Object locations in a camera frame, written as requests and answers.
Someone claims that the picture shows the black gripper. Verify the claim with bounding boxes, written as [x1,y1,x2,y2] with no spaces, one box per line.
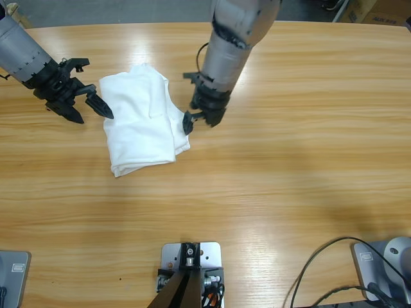
[22,62,114,124]
[182,83,232,135]

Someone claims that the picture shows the white T-shirt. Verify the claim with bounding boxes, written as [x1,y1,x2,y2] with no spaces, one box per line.
[98,63,191,178]

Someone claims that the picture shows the wooden pallet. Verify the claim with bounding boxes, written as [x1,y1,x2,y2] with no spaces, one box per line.
[4,2,33,30]

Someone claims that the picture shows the slanted metal bar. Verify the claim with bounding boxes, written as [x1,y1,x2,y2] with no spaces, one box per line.
[332,0,351,22]

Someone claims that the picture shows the brown cardboard box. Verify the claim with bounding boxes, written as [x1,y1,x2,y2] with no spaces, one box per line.
[337,0,380,24]

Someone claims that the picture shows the pale printed cardboard box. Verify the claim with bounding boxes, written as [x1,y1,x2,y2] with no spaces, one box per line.
[362,8,406,26]

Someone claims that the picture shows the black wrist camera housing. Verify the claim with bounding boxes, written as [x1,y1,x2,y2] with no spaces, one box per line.
[60,57,90,73]
[182,72,206,86]

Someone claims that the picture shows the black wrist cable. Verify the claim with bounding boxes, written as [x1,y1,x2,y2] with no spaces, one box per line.
[195,43,209,75]

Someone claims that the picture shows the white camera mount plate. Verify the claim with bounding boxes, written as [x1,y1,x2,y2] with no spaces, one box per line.
[160,242,225,308]

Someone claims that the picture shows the orange and black cable bundle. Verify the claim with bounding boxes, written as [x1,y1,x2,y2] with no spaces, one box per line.
[200,284,227,308]

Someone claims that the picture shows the grey base plate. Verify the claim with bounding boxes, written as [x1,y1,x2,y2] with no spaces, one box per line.
[0,250,32,308]
[349,240,411,303]

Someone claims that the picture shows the thin braided black cable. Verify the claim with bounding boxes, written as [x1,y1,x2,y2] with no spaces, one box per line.
[313,286,376,307]

